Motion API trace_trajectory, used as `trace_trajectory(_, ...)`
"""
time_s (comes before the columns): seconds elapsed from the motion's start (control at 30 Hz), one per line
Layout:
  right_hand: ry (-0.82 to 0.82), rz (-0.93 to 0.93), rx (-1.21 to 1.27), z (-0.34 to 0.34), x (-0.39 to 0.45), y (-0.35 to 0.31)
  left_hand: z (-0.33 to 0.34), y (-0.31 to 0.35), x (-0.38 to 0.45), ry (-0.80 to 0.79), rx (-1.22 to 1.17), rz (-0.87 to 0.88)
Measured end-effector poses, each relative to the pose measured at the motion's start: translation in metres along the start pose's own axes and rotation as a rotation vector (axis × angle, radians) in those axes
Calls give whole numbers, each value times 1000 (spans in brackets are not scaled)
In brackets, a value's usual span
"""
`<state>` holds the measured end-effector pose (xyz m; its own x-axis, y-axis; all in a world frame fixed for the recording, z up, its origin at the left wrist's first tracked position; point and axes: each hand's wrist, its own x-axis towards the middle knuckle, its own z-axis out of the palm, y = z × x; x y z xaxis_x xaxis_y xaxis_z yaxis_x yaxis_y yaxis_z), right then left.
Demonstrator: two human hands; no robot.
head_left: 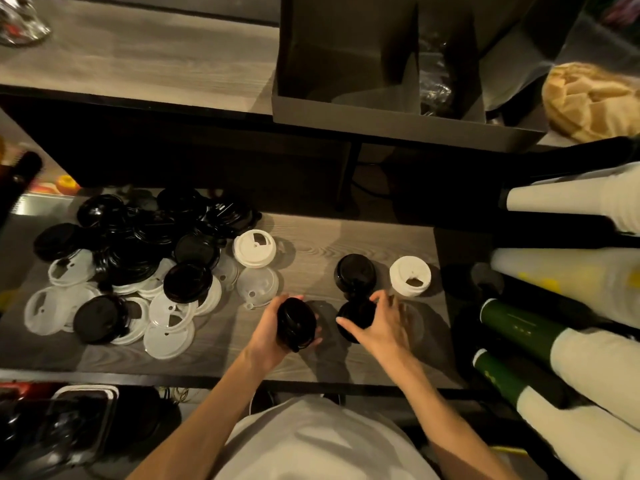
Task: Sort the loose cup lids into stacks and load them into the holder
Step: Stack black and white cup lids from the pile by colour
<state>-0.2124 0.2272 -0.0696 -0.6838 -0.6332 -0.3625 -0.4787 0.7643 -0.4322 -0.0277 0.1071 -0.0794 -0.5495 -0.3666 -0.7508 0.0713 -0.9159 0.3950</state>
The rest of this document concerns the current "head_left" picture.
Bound person's left hand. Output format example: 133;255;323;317
243;293;325;375

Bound person's right hand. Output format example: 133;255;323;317
335;289;426;368

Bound clear plastic lids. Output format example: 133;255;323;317
235;266;280;311
399;302;426;345

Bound stack of white lids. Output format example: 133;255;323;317
389;255;433;298

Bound pile of mixed cup lids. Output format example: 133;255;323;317
23;187;261;361

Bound dark metal organizer box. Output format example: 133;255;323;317
271;0;591;153

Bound person's right forearm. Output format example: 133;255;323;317
395;344;521;480

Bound person's left forearm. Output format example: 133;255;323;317
127;354;281;480

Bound translucent yellow print cup stack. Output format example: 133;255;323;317
489;247;640;331

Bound white paper cup stack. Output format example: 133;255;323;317
499;162;640;235

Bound black left shoe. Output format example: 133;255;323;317
249;387;279;415

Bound white shirt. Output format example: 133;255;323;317
212;397;441;480

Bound clear plastic bag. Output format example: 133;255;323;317
419;39;456;117

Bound grey foil pouch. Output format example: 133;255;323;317
479;19;566;113

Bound tan crumpled paper bundle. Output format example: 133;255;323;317
541;62;640;144

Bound chrome flag stand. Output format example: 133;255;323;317
0;0;51;47

